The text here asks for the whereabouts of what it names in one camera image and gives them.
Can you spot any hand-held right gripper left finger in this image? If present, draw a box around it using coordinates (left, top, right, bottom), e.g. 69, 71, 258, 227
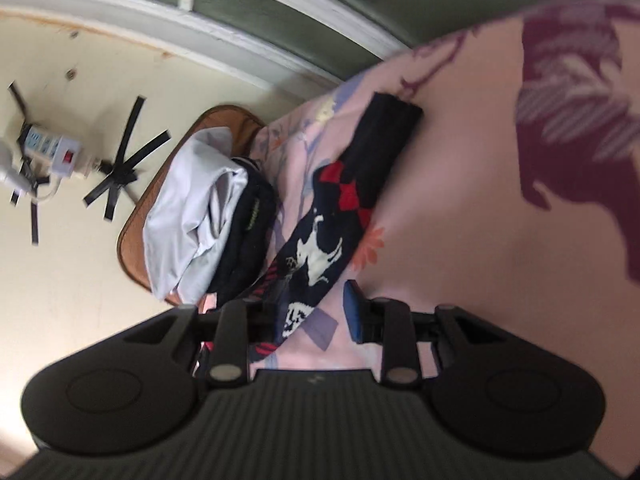
122, 300, 277, 387

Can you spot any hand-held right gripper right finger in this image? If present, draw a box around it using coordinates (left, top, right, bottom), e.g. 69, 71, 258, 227
344, 280, 504, 386

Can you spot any black patterned small garment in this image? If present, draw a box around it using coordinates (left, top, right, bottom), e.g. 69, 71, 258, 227
249, 92, 425, 362

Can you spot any black garment with green stitching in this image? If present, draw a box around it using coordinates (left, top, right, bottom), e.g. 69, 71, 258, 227
205, 157, 279, 295

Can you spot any white folded garment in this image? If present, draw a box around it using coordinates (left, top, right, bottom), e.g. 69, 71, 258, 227
142, 127, 250, 302

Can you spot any pink printed bedsheet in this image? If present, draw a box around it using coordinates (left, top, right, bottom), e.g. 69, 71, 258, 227
192, 0, 640, 461

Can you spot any brown wooden headboard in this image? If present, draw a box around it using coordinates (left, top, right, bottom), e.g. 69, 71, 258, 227
116, 104, 268, 308

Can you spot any group of black tape strips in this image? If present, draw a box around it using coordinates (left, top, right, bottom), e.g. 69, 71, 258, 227
7, 81, 172, 247

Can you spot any white power strip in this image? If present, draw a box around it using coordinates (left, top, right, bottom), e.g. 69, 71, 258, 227
17, 124, 103, 179

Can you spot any white framed frosted window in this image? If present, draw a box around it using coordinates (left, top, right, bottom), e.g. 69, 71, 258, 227
0, 0, 417, 87

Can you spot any white plug with cable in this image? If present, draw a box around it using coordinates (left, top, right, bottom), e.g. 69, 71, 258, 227
0, 139, 57, 202

